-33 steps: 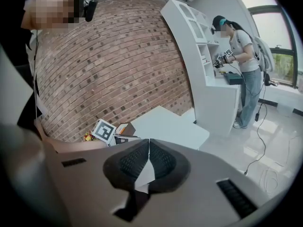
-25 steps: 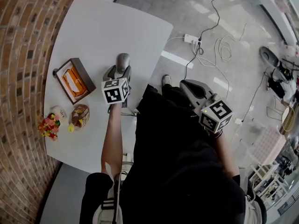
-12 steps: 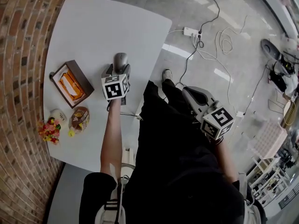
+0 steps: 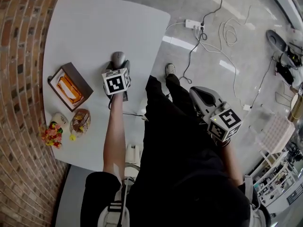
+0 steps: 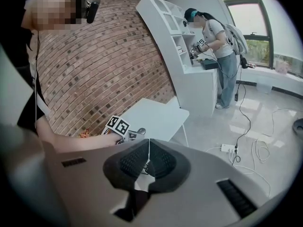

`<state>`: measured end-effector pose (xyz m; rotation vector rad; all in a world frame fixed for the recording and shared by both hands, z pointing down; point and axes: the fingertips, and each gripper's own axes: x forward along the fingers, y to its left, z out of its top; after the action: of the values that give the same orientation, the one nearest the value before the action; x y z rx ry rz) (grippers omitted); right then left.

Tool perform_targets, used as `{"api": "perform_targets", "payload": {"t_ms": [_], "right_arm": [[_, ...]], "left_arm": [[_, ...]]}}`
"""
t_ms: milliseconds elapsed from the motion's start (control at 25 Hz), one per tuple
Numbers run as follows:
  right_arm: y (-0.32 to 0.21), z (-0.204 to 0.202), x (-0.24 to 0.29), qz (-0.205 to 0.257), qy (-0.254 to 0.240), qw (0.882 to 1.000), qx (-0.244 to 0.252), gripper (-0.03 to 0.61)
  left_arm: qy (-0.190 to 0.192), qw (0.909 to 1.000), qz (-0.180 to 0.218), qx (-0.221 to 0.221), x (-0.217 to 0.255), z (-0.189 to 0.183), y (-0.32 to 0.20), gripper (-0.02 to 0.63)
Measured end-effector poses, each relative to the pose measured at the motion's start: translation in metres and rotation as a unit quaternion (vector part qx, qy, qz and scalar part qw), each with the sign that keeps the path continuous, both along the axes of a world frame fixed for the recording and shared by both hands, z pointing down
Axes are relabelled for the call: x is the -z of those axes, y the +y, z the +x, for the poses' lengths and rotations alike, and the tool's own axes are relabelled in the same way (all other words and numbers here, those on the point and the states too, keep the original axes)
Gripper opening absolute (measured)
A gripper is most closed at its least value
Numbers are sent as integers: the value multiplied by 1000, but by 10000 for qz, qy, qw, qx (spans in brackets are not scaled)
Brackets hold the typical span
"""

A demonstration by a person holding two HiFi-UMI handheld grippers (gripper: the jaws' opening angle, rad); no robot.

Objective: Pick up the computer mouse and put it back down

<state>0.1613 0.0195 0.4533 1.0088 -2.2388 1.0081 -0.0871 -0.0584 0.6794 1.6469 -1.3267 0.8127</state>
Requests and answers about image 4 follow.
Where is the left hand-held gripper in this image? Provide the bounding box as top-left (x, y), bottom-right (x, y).
top-left (101, 60), bottom-right (132, 102)

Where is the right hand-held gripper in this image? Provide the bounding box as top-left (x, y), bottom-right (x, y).
top-left (189, 86), bottom-right (242, 147)

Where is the grey computer mouse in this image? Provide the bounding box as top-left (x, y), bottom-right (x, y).
top-left (111, 52), bottom-right (126, 70)

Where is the person's right forearm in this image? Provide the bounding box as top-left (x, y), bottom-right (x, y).
top-left (219, 140), bottom-right (244, 186)

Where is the person's left forearm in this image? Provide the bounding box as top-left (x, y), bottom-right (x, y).
top-left (103, 94), bottom-right (126, 179)

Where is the dark brown tissue box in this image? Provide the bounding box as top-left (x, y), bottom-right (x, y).
top-left (48, 62), bottom-right (94, 113)

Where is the person's right shoe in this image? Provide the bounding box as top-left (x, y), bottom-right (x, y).
top-left (165, 63), bottom-right (177, 78)

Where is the orange tissue pack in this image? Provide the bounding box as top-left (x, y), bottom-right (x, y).
top-left (56, 73), bottom-right (85, 106)

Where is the person's black clothing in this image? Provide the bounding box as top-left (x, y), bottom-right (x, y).
top-left (80, 74), bottom-right (272, 227)

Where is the white power strip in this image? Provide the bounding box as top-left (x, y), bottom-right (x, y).
top-left (185, 19), bottom-right (205, 31)

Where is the pale checked mat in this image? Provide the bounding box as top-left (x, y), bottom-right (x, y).
top-left (255, 112), bottom-right (296, 153)

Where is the white vase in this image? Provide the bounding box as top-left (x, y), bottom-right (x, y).
top-left (51, 112), bottom-right (69, 130)

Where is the grey hand-held device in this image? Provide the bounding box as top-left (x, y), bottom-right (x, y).
top-left (265, 29), bottom-right (288, 53)

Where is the gold round stool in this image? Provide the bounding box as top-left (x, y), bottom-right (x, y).
top-left (291, 95), bottom-right (303, 122)

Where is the red and yellow flower bunch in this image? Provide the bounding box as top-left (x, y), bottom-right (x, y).
top-left (39, 122), bottom-right (63, 149)

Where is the white adhesive plaster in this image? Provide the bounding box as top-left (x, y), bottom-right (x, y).
top-left (113, 162), bottom-right (123, 178)

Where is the looped black cable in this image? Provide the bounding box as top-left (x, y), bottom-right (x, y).
top-left (178, 30), bottom-right (208, 84)

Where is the thin black charger cable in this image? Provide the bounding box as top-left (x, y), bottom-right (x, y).
top-left (250, 55), bottom-right (277, 108)

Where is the thin white cable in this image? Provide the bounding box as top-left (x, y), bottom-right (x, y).
top-left (165, 22), bottom-right (187, 32)

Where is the coiled white cable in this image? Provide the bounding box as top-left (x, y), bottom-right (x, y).
top-left (217, 5), bottom-right (253, 56)

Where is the wire frame chair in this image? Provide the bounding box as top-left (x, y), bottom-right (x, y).
top-left (274, 81), bottom-right (294, 108)

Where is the long black power cable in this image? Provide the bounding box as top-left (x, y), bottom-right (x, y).
top-left (200, 0), bottom-right (223, 25)

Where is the person's right grey bag strap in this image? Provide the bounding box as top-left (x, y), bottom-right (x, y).
top-left (243, 175), bottom-right (267, 227)

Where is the person's left white bag strap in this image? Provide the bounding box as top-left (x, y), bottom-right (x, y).
top-left (97, 178), bottom-right (130, 227)

